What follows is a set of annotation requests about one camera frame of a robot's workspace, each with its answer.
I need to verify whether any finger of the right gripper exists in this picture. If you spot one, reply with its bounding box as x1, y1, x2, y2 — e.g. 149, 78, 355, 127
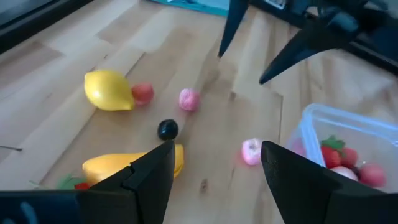
259, 24, 354, 85
218, 0, 250, 58

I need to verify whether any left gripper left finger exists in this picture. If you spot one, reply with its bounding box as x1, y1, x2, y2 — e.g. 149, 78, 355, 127
77, 139, 177, 224

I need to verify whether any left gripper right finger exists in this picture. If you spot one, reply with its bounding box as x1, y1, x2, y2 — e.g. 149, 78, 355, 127
260, 140, 398, 224

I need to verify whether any red toy strawberry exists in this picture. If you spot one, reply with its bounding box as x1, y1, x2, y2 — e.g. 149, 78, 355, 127
29, 174, 93, 191
320, 135, 346, 169
341, 147, 359, 169

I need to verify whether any clear plastic tupperware container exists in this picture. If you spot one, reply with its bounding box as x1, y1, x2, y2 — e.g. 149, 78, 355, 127
285, 103, 398, 194

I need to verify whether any teal folded cloth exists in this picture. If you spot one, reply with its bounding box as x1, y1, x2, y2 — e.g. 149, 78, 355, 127
149, 0, 231, 18

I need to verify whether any yellow toy banana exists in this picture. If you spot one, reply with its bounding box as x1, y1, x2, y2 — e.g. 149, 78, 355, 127
81, 143, 185, 187

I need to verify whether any small black toy grape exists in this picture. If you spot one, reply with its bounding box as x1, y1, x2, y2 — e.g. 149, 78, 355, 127
157, 119, 180, 141

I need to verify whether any pink-red toy berry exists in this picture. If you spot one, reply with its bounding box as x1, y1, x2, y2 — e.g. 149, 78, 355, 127
131, 82, 155, 106

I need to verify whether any yellow toy lemon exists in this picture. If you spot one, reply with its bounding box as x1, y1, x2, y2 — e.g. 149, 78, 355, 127
83, 69, 136, 112

